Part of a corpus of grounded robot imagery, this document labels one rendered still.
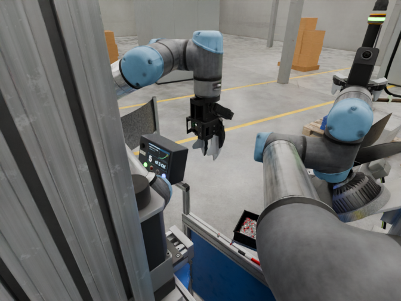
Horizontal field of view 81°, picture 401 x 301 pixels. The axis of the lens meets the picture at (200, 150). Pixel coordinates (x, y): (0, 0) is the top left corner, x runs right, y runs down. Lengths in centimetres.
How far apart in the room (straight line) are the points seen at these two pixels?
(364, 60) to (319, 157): 27
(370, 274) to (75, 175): 24
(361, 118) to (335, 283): 36
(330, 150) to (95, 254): 48
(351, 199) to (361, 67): 66
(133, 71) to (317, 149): 42
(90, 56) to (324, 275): 24
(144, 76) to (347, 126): 41
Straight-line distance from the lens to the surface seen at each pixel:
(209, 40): 60
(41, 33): 20
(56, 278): 30
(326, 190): 110
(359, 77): 70
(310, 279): 22
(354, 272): 22
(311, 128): 429
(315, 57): 946
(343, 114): 52
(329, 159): 58
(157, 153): 120
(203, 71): 61
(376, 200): 123
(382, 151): 114
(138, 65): 51
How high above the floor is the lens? 183
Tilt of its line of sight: 31 degrees down
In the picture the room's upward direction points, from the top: straight up
